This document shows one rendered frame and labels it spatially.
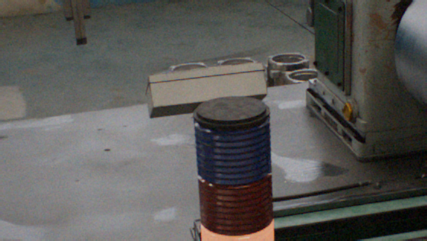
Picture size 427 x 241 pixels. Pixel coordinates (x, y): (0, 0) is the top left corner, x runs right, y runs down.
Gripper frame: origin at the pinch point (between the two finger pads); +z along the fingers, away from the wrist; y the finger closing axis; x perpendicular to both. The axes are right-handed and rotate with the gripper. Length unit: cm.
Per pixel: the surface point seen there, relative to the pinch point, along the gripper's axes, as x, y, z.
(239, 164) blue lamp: -56, 9, 32
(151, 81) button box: -3.5, 8.8, 11.4
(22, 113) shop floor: 308, -26, -57
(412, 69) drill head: 2, 51, 13
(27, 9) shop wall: 497, -24, -179
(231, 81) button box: -3.5, 20.3, 12.7
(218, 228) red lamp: -53, 7, 36
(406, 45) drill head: 3, 51, 9
